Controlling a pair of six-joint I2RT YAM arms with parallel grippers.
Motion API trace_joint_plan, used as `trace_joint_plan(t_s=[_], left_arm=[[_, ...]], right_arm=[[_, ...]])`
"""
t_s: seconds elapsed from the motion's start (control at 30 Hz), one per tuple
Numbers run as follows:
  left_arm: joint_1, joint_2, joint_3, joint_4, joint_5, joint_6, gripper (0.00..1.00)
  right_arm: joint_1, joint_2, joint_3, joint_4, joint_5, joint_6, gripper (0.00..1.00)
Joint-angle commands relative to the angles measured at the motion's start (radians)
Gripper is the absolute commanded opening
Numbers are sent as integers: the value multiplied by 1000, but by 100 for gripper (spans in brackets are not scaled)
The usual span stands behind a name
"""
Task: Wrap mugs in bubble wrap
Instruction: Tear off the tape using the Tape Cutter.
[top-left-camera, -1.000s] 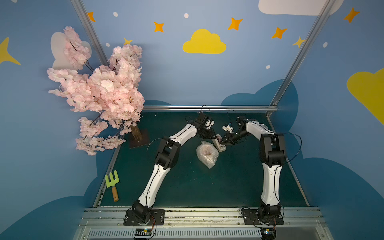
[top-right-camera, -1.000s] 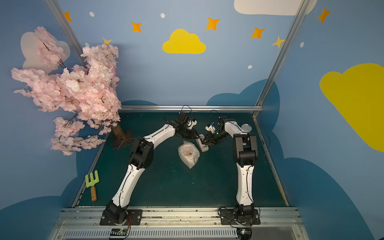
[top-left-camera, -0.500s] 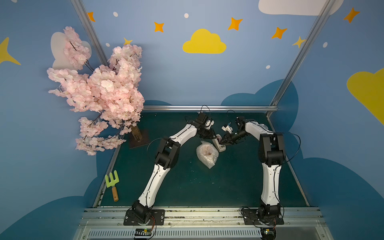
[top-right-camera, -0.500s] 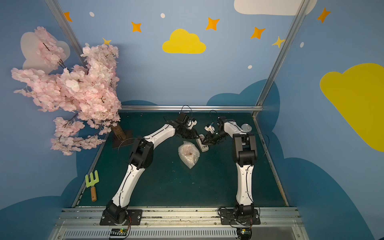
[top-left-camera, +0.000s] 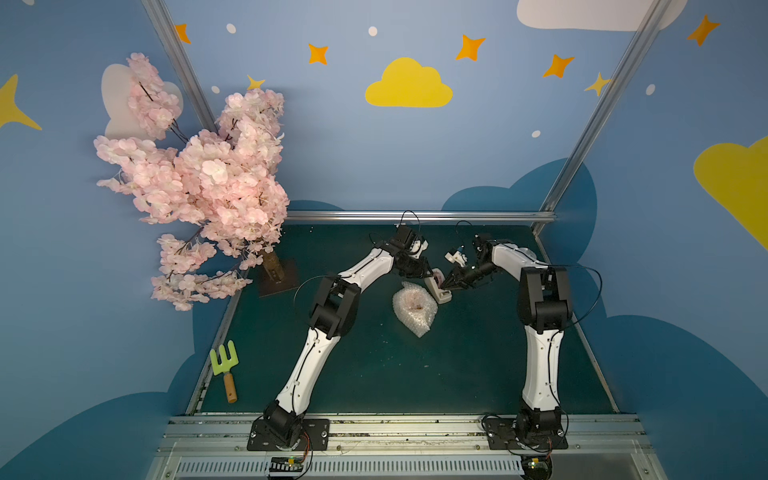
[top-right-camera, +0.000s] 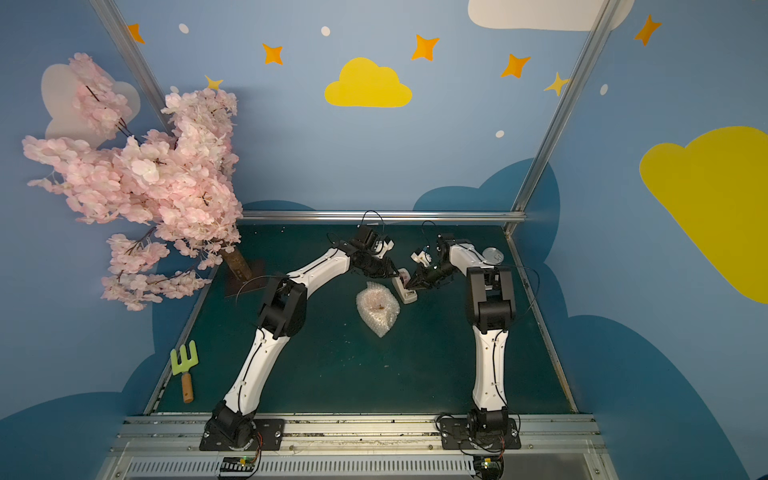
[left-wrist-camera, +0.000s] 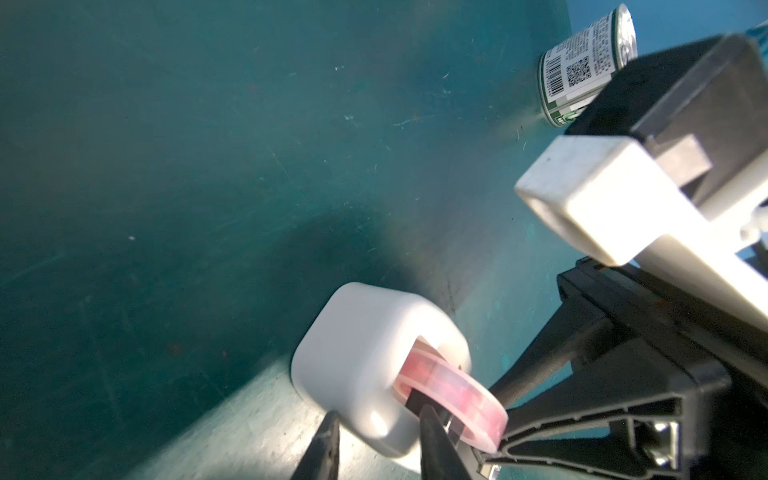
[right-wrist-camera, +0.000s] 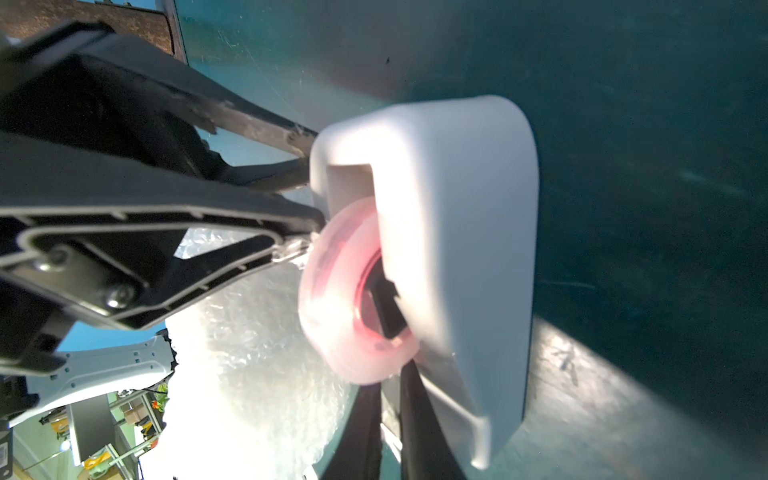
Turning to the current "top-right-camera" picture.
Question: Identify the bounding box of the green garden fork toy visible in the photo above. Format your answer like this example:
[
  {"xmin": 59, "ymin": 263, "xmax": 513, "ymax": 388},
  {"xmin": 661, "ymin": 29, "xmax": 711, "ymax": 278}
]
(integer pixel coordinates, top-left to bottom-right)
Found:
[{"xmin": 170, "ymin": 340, "xmax": 199, "ymax": 376}]

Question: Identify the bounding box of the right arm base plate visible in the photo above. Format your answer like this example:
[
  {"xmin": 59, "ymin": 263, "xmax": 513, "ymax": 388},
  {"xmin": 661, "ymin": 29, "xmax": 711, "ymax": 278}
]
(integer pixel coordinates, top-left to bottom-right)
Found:
[{"xmin": 436, "ymin": 416, "xmax": 521, "ymax": 453}]

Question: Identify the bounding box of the small metal tin can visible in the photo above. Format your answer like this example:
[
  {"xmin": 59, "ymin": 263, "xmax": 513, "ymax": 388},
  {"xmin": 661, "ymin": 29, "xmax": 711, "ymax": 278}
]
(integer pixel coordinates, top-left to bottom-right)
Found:
[{"xmin": 482, "ymin": 247, "xmax": 505, "ymax": 265}]

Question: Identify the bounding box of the aluminium frame post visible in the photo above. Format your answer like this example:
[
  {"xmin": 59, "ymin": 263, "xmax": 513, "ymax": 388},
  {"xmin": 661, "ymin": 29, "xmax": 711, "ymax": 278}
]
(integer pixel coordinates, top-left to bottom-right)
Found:
[
  {"xmin": 504, "ymin": 0, "xmax": 622, "ymax": 239},
  {"xmin": 89, "ymin": 0, "xmax": 172, "ymax": 133}
]

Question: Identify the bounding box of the aluminium frame left post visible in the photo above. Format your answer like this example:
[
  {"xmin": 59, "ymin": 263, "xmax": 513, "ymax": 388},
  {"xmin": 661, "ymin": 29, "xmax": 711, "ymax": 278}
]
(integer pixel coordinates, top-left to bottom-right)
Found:
[{"xmin": 89, "ymin": 0, "xmax": 172, "ymax": 133}]

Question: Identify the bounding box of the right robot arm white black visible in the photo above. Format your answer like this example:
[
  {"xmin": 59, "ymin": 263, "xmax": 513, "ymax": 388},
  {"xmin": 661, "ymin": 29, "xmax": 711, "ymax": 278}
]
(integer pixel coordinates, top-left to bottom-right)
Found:
[{"xmin": 406, "ymin": 234, "xmax": 520, "ymax": 454}]

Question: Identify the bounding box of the aluminium frame back bar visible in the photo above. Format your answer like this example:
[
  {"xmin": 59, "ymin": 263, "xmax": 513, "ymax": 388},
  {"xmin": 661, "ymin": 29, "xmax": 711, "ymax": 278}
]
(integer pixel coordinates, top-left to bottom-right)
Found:
[{"xmin": 238, "ymin": 210, "xmax": 526, "ymax": 224}]

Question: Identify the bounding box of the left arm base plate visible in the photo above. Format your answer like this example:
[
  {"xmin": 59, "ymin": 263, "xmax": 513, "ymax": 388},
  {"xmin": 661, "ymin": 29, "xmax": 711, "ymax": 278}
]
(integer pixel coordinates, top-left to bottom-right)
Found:
[{"xmin": 199, "ymin": 418, "xmax": 285, "ymax": 452}]

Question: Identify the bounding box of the aluminium rail front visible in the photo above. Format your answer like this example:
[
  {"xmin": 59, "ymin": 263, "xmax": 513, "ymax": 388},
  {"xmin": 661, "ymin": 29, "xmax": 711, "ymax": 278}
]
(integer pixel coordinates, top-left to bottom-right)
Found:
[{"xmin": 97, "ymin": 414, "xmax": 618, "ymax": 479}]

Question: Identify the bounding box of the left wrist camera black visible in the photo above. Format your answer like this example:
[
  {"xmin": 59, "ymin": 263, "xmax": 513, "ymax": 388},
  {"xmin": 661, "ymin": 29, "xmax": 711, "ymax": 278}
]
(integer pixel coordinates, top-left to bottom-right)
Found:
[{"xmin": 372, "ymin": 237, "xmax": 395, "ymax": 256}]

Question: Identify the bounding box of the aluminium frame right post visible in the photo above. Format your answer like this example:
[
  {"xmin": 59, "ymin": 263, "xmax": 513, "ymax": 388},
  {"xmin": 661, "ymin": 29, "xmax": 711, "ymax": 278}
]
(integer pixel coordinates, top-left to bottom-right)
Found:
[{"xmin": 504, "ymin": 0, "xmax": 622, "ymax": 239}]

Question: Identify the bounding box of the left circuit board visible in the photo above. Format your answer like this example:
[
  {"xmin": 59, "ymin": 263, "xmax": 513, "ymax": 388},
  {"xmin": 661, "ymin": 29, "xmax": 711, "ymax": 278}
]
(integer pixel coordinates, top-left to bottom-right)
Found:
[{"xmin": 216, "ymin": 456, "xmax": 257, "ymax": 479}]

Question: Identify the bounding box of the pink cherry blossom tree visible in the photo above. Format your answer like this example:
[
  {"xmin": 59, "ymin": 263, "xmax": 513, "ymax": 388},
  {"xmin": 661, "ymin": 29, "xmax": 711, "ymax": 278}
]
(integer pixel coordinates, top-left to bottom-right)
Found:
[{"xmin": 22, "ymin": 82, "xmax": 243, "ymax": 311}]

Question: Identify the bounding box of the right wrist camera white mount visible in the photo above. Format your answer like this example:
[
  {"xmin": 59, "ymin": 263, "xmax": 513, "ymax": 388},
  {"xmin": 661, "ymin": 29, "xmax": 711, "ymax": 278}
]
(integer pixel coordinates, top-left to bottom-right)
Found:
[{"xmin": 411, "ymin": 249, "xmax": 432, "ymax": 268}]

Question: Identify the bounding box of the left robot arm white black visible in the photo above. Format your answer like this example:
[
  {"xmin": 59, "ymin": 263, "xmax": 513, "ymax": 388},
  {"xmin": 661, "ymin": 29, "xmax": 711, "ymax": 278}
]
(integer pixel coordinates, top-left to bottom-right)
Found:
[{"xmin": 199, "ymin": 225, "xmax": 399, "ymax": 451}]

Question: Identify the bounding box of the clear bubble wrap sheet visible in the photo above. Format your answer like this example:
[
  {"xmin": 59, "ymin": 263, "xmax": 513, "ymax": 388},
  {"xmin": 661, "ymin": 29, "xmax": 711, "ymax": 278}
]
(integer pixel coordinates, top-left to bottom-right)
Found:
[{"xmin": 356, "ymin": 282, "xmax": 400, "ymax": 338}]

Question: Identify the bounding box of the right circuit board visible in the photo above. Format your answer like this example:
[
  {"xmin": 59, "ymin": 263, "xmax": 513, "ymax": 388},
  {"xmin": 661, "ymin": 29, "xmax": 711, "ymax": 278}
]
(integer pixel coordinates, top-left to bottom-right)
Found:
[{"xmin": 472, "ymin": 456, "xmax": 505, "ymax": 480}]

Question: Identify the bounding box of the circuit board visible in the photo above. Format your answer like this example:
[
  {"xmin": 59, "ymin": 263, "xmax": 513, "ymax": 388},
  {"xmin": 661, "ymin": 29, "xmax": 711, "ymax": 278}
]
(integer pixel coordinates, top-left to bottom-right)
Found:
[
  {"xmin": 472, "ymin": 456, "xmax": 505, "ymax": 480},
  {"xmin": 216, "ymin": 456, "xmax": 257, "ymax": 479}
]

